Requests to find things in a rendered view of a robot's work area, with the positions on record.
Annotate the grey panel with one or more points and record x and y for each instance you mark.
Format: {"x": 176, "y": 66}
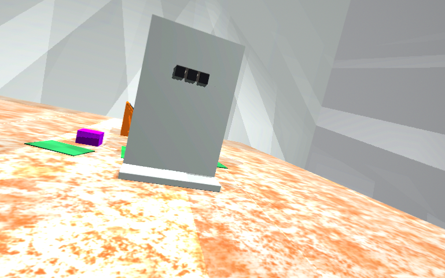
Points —
{"x": 184, "y": 97}

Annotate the green square mat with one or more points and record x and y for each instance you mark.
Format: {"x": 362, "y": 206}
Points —
{"x": 221, "y": 166}

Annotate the purple block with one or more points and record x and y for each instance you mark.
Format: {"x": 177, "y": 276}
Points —
{"x": 89, "y": 137}

